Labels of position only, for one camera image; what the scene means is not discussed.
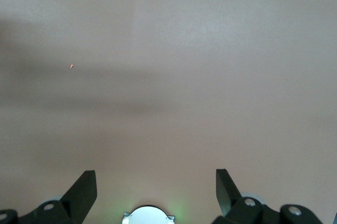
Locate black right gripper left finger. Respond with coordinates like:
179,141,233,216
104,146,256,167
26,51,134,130
0,170,96,224

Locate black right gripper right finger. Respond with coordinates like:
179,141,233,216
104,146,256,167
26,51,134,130
212,168,323,224

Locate brown table cloth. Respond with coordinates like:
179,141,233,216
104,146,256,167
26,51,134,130
0,0,337,224

